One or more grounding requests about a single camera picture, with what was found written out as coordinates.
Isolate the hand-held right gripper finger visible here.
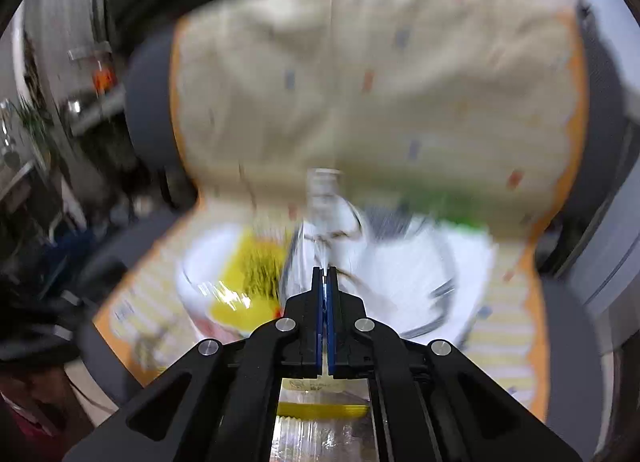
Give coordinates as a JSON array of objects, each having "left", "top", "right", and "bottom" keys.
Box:
[
  {"left": 326, "top": 267, "right": 583, "bottom": 462},
  {"left": 62, "top": 267, "right": 326, "bottom": 462}
]

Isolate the white orange noodle bowl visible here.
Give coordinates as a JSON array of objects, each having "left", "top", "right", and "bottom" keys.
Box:
[{"left": 177, "top": 224, "right": 296, "bottom": 340}]

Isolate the white plastic wrapper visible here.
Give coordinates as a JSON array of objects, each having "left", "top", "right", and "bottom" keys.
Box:
[{"left": 345, "top": 214, "right": 498, "bottom": 343}]

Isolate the clear plastic bottle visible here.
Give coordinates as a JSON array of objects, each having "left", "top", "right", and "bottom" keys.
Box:
[{"left": 302, "top": 167, "right": 353, "bottom": 247}]

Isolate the green plastic bottle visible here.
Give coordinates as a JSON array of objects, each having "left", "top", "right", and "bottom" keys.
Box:
[{"left": 400, "top": 187, "right": 493, "bottom": 235}]

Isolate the yellow striped dotted cloth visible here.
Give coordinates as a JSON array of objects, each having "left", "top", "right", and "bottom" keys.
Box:
[{"left": 92, "top": 0, "right": 591, "bottom": 423}]

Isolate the grey office chair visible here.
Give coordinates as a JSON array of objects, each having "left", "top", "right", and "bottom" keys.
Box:
[{"left": 75, "top": 26, "right": 640, "bottom": 443}]

